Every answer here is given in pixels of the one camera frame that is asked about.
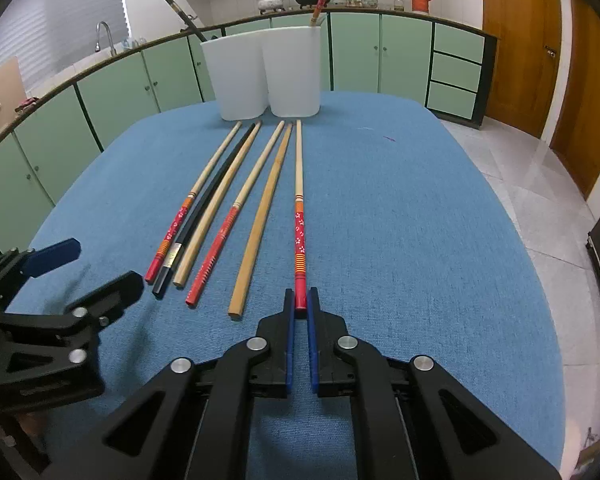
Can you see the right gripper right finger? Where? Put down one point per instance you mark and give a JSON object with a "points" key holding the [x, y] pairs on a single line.
{"points": [[412, 420]]}

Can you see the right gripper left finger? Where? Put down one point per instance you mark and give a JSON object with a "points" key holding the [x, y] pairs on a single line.
{"points": [[190, 421]]}

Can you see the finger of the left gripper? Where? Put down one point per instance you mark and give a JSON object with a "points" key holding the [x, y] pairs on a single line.
{"points": [[106, 304], [39, 262]]}

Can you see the red floral chopstick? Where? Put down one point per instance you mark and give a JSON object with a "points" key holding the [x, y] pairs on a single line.
{"points": [[300, 303], [180, 216]]}

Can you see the black chopstick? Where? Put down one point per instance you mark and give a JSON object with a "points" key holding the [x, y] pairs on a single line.
{"points": [[186, 231], [188, 21]]}

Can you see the red striped chopstick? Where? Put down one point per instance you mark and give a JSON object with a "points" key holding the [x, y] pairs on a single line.
{"points": [[216, 248]]}

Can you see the light wooden chopstick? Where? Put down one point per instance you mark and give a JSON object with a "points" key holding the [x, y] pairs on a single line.
{"points": [[193, 247]]}

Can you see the green lower kitchen cabinets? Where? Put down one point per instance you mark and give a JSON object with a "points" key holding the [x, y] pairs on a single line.
{"points": [[445, 66]]}

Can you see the blue table mat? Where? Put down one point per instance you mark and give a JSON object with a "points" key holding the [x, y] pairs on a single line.
{"points": [[405, 239]]}

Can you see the window blinds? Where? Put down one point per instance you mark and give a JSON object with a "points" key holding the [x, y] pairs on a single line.
{"points": [[48, 36]]}

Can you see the left white plastic holder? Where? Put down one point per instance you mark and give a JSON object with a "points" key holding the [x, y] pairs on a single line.
{"points": [[236, 70]]}

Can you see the white plastic holder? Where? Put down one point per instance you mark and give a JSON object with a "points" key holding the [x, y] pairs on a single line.
{"points": [[292, 63], [236, 70]]}

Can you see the black chopstick in holder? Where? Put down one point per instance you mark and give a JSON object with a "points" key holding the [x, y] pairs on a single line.
{"points": [[188, 21]]}

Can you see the right white plastic holder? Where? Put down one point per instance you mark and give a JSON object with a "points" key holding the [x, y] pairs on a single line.
{"points": [[292, 63]]}

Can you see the white cooking pot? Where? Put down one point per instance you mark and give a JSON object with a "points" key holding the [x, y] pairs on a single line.
{"points": [[265, 6]]}

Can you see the right wooden door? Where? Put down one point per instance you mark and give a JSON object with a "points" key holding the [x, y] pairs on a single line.
{"points": [[576, 140]]}

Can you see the wooden door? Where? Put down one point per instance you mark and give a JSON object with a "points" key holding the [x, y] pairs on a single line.
{"points": [[529, 35], [576, 140]]}

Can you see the glass jars on counter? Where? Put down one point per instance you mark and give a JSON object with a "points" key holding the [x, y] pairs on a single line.
{"points": [[394, 5]]}

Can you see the left wooden door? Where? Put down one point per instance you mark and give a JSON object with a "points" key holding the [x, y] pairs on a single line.
{"points": [[529, 35]]}

